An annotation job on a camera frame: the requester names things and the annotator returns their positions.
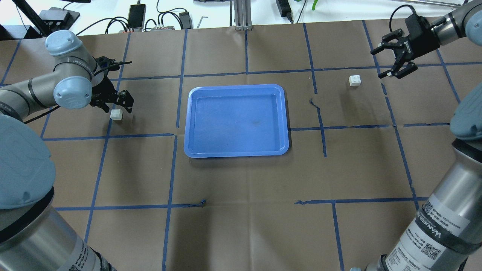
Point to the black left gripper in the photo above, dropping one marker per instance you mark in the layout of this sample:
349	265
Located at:
106	91

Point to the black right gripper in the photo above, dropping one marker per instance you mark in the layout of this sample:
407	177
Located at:
411	43

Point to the white block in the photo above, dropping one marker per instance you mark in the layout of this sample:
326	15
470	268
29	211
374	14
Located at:
116	114
354	80

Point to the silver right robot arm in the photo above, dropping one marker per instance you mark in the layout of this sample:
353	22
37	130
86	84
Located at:
446	229

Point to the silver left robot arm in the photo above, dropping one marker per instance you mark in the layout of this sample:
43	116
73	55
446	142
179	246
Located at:
34	237

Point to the blue plastic tray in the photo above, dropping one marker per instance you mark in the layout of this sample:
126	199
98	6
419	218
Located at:
236	121

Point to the black smartphone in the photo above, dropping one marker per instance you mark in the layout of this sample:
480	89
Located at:
137	16

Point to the black power adapter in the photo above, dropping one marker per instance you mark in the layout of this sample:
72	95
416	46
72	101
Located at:
284	9

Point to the usb hub with cables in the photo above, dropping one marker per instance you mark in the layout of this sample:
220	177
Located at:
159	28

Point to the aluminium frame post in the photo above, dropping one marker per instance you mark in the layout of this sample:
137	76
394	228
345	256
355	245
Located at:
242	14

